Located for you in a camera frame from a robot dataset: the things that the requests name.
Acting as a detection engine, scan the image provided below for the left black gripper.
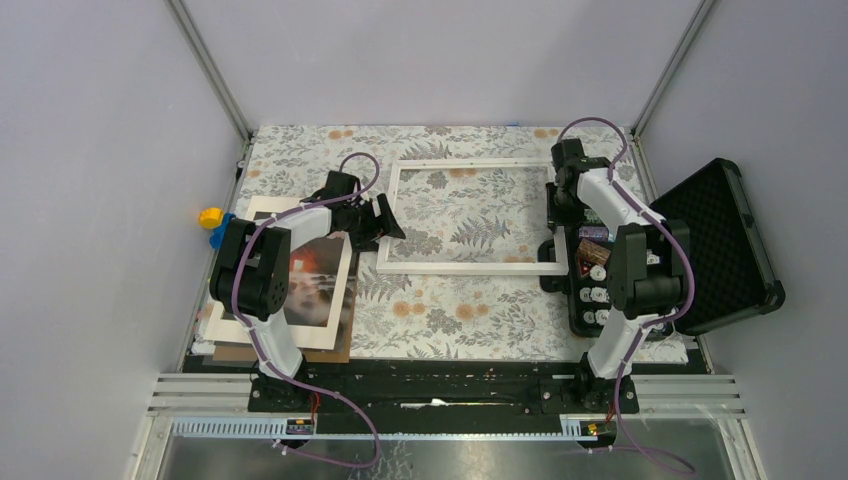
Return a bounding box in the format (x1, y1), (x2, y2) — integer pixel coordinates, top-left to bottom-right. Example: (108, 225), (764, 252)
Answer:
(343, 193), (405, 252)

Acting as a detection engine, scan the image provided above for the white picture frame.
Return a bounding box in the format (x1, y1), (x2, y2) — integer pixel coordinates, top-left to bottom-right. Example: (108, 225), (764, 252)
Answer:
(376, 158), (569, 276)

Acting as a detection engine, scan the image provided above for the sunset photo with white mat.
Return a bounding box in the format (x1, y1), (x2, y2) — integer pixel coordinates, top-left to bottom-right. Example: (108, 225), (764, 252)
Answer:
(199, 196), (355, 350)

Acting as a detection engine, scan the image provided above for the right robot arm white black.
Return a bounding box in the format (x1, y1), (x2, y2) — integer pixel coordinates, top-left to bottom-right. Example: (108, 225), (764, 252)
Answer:
(546, 138), (694, 412)

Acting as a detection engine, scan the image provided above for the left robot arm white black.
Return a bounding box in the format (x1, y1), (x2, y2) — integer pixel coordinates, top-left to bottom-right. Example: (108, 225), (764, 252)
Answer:
(209, 170), (405, 411)

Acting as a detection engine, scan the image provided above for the brown playing card box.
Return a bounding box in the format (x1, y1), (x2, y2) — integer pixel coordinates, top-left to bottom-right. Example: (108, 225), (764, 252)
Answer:
(576, 238), (611, 267)

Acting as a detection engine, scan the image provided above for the brown backing board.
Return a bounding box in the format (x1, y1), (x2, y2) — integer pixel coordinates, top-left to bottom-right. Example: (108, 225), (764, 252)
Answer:
(204, 255), (358, 365)

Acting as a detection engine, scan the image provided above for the yellow blue toy car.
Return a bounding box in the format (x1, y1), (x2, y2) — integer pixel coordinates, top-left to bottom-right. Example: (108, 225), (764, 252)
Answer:
(197, 207), (236, 250)

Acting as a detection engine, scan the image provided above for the black foam lined case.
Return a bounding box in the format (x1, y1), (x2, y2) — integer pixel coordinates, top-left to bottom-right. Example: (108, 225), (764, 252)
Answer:
(537, 157), (787, 340)

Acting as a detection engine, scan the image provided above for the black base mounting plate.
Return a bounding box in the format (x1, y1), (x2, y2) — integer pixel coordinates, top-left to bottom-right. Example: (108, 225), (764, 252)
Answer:
(248, 360), (639, 434)

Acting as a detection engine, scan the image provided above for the aluminium rail frame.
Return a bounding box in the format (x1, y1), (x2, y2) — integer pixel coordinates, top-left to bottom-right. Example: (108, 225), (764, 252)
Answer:
(148, 373), (749, 442)

